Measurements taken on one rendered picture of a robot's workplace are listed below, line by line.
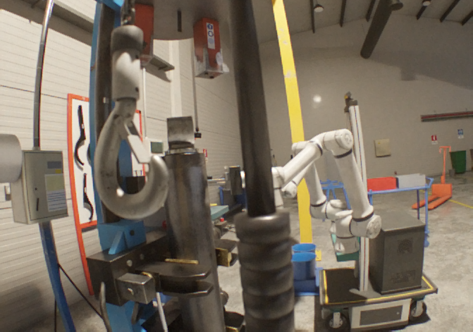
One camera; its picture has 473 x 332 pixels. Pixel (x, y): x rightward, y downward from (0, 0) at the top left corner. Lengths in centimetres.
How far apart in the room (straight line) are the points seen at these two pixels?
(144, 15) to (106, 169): 110
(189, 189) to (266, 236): 96
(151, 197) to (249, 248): 12
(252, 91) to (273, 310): 17
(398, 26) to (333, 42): 351
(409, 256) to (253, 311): 194
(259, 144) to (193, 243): 101
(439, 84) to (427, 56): 146
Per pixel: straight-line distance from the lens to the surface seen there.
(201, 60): 141
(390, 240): 203
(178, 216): 116
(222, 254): 134
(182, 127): 119
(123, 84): 29
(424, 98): 1321
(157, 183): 27
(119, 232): 121
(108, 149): 30
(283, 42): 397
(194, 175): 115
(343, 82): 1234
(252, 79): 21
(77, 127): 335
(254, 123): 20
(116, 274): 112
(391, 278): 215
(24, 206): 159
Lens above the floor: 140
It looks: 2 degrees up
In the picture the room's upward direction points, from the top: 5 degrees counter-clockwise
